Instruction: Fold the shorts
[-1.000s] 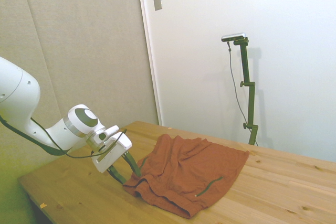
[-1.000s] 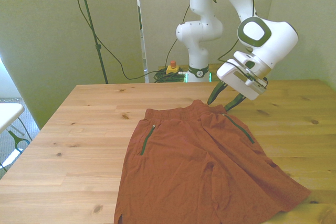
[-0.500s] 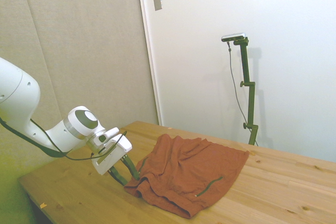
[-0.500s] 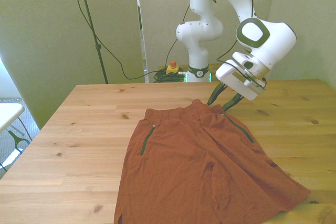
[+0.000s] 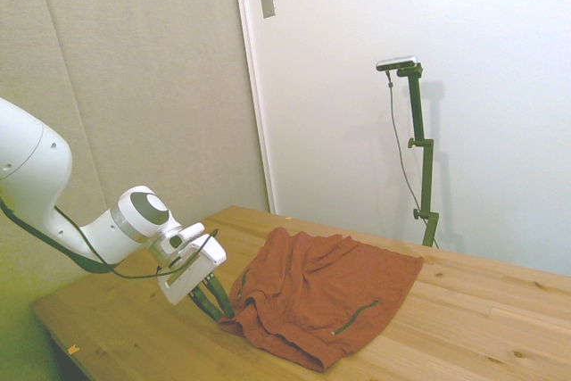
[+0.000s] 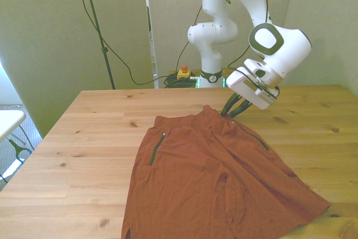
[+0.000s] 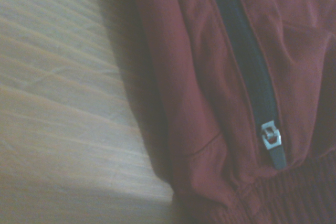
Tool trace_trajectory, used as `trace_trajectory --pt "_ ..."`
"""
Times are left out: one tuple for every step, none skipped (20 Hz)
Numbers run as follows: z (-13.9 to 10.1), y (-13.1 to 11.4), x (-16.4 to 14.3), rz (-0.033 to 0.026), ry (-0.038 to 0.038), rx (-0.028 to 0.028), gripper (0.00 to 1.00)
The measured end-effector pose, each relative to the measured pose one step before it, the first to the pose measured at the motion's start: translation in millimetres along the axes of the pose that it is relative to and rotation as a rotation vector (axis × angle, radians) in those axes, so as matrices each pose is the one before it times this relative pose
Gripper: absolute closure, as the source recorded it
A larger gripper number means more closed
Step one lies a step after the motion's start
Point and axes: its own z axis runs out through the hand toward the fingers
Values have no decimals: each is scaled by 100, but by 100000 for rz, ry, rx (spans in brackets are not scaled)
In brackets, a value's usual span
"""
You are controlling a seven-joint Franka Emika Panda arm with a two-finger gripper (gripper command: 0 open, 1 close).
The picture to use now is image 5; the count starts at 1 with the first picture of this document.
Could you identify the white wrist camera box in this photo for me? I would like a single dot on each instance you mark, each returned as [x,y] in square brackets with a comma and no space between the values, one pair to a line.
[189,234]

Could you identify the silver camera on stand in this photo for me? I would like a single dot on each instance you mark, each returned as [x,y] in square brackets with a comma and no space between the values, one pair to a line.
[397,62]

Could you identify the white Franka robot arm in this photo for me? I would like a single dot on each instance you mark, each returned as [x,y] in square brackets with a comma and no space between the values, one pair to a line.
[27,153]

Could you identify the dark camera stand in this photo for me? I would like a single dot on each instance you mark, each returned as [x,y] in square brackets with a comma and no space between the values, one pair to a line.
[424,167]

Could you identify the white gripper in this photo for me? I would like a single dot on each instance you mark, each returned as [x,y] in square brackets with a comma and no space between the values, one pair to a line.
[192,276]

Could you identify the grey wall switch plate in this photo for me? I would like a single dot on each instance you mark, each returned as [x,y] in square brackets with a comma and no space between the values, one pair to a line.
[267,2]

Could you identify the red shorts with black zippers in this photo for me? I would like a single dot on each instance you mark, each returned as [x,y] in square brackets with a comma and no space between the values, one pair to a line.
[312,287]

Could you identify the white door frame trim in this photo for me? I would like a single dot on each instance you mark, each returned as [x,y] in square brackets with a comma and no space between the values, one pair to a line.
[256,100]

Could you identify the small orange scrap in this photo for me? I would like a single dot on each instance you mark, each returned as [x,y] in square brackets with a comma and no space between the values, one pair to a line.
[73,349]

